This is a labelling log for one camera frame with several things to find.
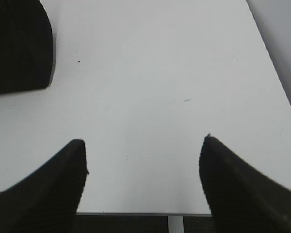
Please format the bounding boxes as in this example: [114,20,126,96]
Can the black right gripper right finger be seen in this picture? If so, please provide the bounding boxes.
[199,134,291,233]

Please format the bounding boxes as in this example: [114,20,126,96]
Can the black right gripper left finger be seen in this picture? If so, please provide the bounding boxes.
[0,139,89,233]

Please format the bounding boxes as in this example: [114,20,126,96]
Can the black tote bag tan handles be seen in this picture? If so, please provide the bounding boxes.
[0,0,54,94]

